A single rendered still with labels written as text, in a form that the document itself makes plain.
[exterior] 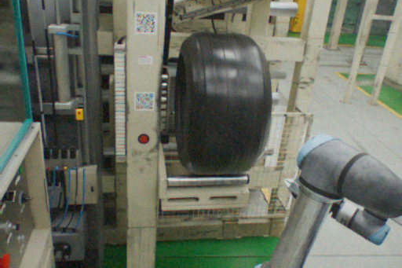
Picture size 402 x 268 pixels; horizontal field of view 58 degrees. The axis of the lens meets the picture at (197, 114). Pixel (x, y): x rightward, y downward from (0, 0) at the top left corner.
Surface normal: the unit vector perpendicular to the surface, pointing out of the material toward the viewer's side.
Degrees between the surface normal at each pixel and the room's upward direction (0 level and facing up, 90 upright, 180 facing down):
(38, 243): 0
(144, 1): 90
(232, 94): 62
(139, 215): 90
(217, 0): 90
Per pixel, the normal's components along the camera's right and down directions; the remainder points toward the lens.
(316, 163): -0.79, -0.11
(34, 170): 0.15, 0.40
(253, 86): 0.17, -0.18
